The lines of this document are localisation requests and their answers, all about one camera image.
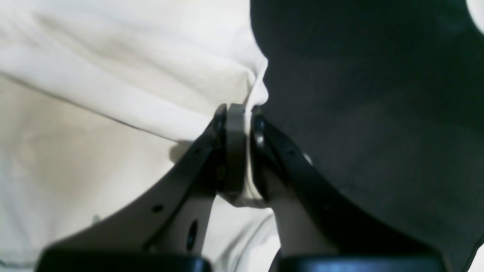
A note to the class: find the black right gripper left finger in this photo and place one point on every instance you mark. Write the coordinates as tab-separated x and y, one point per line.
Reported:
164	229

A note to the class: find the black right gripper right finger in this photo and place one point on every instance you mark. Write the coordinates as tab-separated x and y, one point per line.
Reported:
321	230

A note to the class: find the black table cloth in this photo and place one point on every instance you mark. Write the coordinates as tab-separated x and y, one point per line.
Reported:
386	97

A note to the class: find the cream white T-shirt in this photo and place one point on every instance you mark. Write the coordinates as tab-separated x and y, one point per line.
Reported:
100	98

